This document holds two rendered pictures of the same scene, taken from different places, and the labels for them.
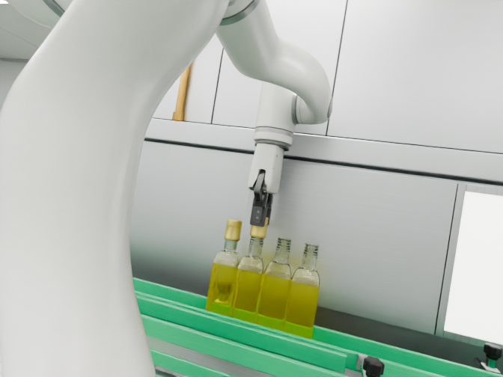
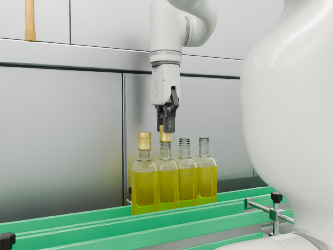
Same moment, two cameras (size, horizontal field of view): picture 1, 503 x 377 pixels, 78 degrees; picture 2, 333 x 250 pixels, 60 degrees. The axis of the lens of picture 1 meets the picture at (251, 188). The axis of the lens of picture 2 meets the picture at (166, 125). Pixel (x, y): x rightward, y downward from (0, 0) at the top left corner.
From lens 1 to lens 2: 0.46 m
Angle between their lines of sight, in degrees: 40
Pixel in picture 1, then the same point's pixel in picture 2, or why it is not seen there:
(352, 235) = (205, 126)
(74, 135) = not seen: outside the picture
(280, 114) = (178, 38)
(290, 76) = (210, 12)
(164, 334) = (141, 242)
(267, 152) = (175, 71)
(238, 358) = (202, 230)
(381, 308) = (227, 170)
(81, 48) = not seen: outside the picture
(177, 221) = (50, 150)
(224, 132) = (92, 53)
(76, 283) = not seen: outside the picture
